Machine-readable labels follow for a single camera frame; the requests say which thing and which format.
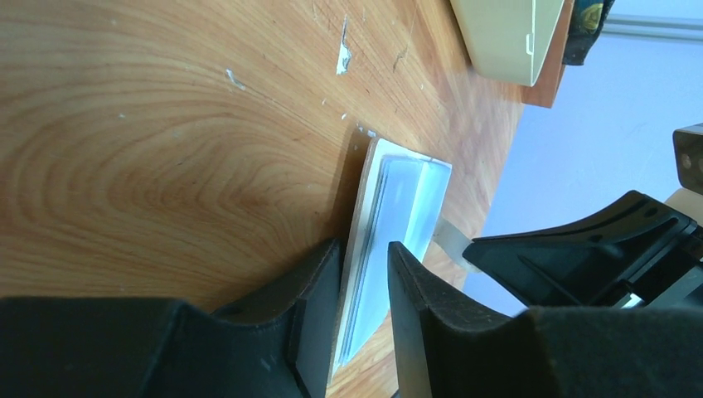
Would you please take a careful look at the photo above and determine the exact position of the cream oval plastic tray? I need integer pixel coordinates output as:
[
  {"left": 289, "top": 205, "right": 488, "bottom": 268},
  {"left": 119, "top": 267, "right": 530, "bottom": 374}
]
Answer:
[{"left": 450, "top": 0, "right": 564, "bottom": 87}]

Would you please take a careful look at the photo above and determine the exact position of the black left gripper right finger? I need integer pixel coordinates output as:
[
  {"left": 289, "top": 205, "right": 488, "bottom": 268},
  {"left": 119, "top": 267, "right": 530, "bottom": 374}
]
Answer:
[{"left": 388, "top": 242, "right": 702, "bottom": 397}]

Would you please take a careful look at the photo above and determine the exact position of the wooden compartment organizer box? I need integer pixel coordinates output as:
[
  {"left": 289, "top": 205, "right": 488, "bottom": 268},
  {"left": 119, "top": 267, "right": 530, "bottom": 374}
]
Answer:
[{"left": 521, "top": 0, "right": 574, "bottom": 109}]

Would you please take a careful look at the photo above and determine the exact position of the aluminium rail frame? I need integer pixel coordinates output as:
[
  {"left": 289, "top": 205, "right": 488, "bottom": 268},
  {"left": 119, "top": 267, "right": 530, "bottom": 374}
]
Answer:
[{"left": 602, "top": 14, "right": 702, "bottom": 44}]

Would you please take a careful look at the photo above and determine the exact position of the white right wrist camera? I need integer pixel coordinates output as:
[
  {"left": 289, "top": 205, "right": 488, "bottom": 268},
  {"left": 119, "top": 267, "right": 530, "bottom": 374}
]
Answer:
[{"left": 672, "top": 123, "right": 703, "bottom": 195}]

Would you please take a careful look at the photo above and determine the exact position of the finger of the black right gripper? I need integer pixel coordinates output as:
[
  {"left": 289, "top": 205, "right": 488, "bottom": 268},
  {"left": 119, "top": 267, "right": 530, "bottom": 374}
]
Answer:
[{"left": 462, "top": 190, "right": 702, "bottom": 307}]

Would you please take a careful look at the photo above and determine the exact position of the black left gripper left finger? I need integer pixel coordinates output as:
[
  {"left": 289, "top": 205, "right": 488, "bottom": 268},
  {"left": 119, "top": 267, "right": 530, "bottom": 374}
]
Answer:
[{"left": 1, "top": 240, "right": 342, "bottom": 397}]

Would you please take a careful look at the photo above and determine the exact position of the white leather card holder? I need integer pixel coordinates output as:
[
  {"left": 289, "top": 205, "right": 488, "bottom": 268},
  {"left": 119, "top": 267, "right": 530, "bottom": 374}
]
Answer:
[{"left": 331, "top": 137, "right": 453, "bottom": 373}]

